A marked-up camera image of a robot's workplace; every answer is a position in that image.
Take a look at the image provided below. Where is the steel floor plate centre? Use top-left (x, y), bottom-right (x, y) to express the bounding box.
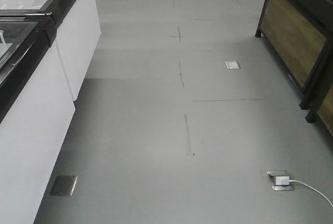
top-left (225, 60), bottom-right (241, 69)

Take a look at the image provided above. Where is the wooden black-framed produce stand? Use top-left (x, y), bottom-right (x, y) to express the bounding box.
top-left (255, 0), bottom-right (332, 109)

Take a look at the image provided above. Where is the open floor socket box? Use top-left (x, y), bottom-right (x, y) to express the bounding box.
top-left (266, 170), bottom-right (294, 191)

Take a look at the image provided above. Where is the white chest freezer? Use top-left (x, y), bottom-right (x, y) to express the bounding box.
top-left (1, 0), bottom-right (101, 101)
top-left (1, 17), bottom-right (75, 223)

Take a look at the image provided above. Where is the far white chest freezer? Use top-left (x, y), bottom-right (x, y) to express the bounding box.
top-left (1, 0), bottom-right (101, 101)

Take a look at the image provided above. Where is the white power cable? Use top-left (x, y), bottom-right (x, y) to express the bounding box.
top-left (288, 179), bottom-right (333, 208)

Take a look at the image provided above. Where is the near white chest freezer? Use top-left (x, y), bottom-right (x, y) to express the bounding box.
top-left (1, 17), bottom-right (75, 223)

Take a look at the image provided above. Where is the steel floor socket plate left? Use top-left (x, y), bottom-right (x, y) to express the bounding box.
top-left (50, 175), bottom-right (78, 197)

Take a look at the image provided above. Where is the white power adapter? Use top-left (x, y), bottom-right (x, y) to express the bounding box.
top-left (273, 175), bottom-right (290, 186)

